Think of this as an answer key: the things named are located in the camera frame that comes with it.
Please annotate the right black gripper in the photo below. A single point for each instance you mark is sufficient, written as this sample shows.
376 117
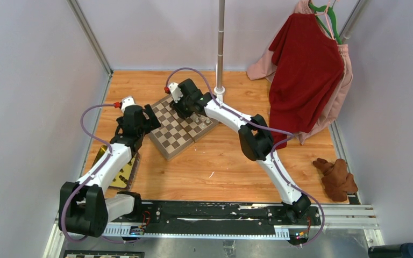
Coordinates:
177 107

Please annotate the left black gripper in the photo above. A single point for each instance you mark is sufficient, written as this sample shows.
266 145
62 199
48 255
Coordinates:
151 123

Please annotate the wooden folding chess board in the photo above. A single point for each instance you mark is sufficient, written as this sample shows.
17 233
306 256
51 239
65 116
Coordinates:
176 134

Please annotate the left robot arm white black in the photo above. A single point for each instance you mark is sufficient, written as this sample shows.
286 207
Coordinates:
83 208

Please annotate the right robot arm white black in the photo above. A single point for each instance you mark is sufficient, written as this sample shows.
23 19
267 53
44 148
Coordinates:
256 140

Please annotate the white stand base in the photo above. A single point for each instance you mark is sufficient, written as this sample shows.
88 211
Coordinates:
219 95

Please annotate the gold metal tray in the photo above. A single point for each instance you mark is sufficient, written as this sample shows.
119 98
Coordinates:
121 171

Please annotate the pink garment on hanger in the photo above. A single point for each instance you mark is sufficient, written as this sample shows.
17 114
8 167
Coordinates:
263 68

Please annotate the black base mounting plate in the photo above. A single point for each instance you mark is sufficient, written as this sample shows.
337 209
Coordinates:
214 218

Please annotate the grey metal stand pole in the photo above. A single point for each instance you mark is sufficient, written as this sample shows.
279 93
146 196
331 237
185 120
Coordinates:
220 43

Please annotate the red shirt on hanger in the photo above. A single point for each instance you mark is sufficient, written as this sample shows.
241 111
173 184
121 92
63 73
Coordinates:
308 68

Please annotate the green clothes hanger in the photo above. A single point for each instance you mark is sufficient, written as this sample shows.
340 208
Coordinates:
327 19

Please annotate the brown crumpled cloth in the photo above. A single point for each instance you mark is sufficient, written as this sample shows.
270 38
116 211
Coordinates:
337 181

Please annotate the dark blue bottle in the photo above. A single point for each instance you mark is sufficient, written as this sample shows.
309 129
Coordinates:
404 250

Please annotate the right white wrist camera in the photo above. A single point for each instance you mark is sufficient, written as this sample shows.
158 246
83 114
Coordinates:
174 90

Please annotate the aluminium rail frame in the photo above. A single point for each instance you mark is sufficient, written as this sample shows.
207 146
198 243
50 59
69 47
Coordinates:
346 230

